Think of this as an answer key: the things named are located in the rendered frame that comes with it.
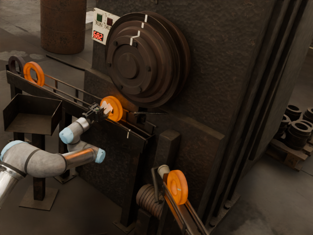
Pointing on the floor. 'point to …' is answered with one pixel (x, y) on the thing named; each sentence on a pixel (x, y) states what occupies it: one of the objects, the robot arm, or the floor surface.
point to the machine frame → (200, 98)
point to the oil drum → (63, 25)
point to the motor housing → (148, 210)
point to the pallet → (294, 137)
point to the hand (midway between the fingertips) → (111, 106)
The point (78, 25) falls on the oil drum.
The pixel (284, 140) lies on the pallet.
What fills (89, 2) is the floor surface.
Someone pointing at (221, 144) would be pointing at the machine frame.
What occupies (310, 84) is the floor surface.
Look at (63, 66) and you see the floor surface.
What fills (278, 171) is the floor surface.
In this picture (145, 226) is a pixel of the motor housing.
